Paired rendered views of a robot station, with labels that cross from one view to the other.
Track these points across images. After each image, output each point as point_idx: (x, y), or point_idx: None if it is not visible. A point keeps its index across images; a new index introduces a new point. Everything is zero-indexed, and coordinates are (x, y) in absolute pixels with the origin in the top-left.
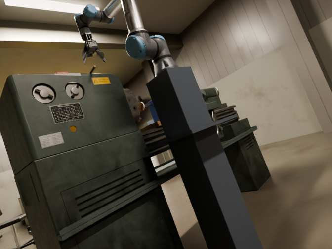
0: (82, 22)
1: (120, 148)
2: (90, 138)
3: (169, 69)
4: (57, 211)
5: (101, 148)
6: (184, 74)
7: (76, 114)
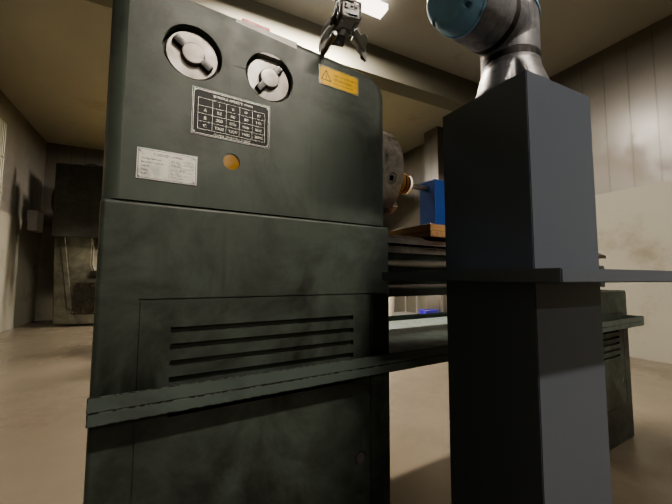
0: None
1: (326, 252)
2: (263, 200)
3: (532, 78)
4: (113, 343)
5: (281, 234)
6: (567, 109)
7: (251, 131)
